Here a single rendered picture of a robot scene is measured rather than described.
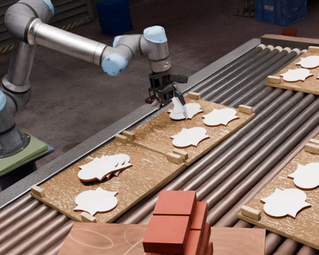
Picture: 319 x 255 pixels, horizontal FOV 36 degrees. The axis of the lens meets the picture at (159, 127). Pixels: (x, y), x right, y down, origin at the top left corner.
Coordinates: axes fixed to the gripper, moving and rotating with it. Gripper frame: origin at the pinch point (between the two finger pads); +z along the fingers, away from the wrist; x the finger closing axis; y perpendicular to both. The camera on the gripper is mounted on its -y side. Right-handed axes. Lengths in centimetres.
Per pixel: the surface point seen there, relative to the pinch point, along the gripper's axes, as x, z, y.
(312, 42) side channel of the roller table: 2, 8, -100
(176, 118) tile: -3.7, 5.0, -4.6
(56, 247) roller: 16, 5, 69
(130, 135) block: -8.2, 3.1, 16.6
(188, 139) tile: 11.6, 4.7, 5.9
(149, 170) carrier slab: 12.9, 4.9, 27.5
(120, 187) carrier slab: 11.8, 4.4, 40.1
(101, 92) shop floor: -240, 103, -131
